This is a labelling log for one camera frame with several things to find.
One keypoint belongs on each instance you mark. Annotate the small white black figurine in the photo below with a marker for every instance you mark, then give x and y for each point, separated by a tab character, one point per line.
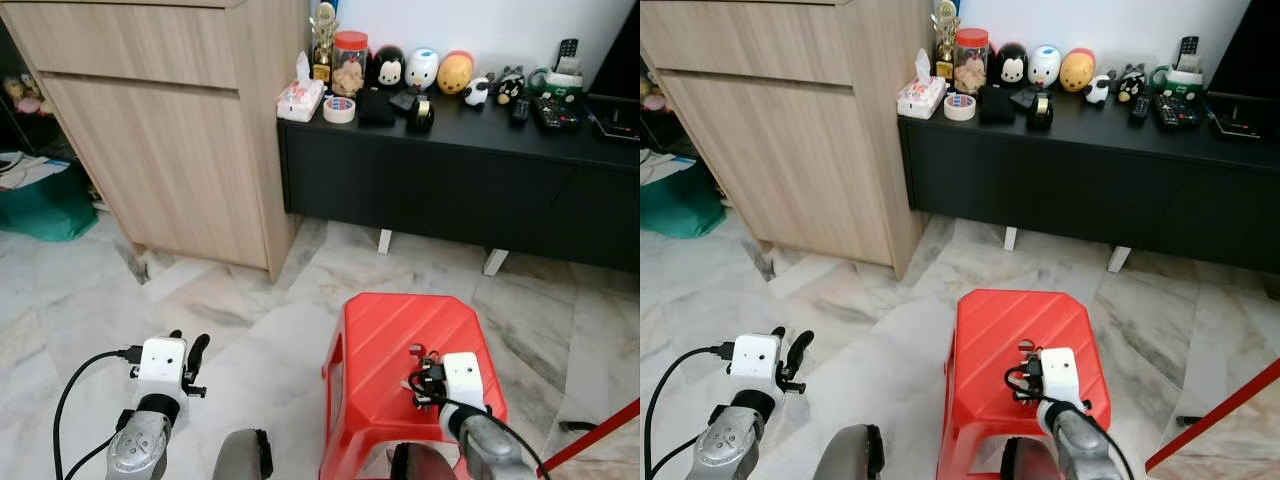
479	92
1098	90

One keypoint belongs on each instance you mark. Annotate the yellow bear plush toy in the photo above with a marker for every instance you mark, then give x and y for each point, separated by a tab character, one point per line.
455	74
1078	71

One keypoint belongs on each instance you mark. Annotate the black TV console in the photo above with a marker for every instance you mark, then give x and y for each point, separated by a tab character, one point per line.
1070	185
450	185

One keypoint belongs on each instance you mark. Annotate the black mouse plush toy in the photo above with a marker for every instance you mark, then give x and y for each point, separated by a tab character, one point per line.
1011	66
389	68

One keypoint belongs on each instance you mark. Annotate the white pink tissue pack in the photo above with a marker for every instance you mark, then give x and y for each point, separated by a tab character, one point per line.
300	98
921	96

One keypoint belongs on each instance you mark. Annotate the small flat black device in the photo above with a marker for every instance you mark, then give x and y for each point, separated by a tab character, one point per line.
403	100
1025	98

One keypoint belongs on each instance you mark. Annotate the black remote in mug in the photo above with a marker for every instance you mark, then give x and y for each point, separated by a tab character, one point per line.
568	55
1189	53

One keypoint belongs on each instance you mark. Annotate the white papers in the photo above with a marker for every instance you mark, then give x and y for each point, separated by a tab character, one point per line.
660	168
30	170

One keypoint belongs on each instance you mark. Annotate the black metal table leg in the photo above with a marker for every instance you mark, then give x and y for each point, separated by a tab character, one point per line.
580	426
1195	419

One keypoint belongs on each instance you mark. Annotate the green mug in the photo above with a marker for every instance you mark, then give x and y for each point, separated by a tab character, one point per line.
1177	85
556	88

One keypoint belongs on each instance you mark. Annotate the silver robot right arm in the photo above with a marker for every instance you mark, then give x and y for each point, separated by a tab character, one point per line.
1085	450
495	450

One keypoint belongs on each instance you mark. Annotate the plush toys on shelf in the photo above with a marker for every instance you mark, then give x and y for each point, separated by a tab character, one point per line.
652	97
22	95

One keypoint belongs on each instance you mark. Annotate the grey robot right leg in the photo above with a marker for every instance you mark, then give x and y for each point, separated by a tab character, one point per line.
1030	462
420	465

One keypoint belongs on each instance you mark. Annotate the black remote with coloured buttons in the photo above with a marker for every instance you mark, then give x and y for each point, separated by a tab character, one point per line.
1177	112
556	114

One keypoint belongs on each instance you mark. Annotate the white round plush toy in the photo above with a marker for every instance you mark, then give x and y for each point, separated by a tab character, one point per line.
422	70
1045	68

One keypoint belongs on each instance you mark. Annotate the gold trophy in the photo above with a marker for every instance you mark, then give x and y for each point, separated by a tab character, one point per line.
323	40
945	38

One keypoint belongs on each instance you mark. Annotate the black television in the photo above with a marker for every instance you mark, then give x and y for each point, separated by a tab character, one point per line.
620	50
1250	50

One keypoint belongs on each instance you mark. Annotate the green bag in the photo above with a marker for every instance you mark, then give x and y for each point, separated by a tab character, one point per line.
45	210
668	210

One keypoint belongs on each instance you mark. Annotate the white tape roll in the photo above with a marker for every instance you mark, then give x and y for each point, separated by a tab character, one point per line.
340	109
960	107

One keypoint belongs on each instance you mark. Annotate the marble table with red edge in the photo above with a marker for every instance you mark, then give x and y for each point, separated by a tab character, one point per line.
1220	425
600	435

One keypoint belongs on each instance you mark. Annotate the slim black remote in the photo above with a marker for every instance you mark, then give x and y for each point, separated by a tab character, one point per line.
1140	108
520	110

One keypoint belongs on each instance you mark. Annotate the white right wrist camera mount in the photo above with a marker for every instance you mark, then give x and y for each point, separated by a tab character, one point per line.
1060	376
465	380

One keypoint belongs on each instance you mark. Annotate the small black cat figurine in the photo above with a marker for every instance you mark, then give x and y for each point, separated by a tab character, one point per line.
511	86
1132	84

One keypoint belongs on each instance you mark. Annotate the red plastic stool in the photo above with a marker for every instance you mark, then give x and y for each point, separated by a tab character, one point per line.
380	350
990	345

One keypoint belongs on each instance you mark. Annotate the flat black set-top box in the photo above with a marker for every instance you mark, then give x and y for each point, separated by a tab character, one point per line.
1235	122
615	125

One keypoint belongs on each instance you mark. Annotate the black tape dispenser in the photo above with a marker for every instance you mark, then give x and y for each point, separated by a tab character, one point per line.
1041	113
421	115

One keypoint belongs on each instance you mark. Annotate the white console leg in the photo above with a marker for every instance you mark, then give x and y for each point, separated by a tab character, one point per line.
1120	260
1010	239
385	241
496	262

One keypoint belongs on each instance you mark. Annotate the clear jar with red lid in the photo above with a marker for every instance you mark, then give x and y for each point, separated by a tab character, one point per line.
971	65
350	68

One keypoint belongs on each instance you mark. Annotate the light wooden cabinet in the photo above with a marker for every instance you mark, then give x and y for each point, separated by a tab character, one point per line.
790	150
160	150

